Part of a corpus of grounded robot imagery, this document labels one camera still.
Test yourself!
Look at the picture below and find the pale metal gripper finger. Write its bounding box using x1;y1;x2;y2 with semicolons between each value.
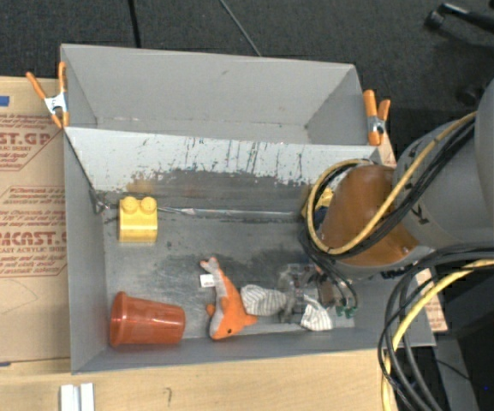
277;263;316;289
281;288;316;323

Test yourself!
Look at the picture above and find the white striped cloth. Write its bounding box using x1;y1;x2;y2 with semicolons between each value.
240;283;336;332

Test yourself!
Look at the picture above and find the orange and grey plush fish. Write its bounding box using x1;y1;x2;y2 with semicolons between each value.
199;256;259;341

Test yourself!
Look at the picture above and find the orange plastic cup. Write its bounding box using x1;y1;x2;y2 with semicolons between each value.
109;290;187;348

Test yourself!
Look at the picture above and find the yellow toy brick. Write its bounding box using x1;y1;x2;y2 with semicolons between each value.
117;195;158;244

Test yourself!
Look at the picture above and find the grey metal bin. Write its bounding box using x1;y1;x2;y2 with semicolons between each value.
59;44;438;375

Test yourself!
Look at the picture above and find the brown cardboard board red print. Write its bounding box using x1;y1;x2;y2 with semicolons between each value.
0;74;449;370

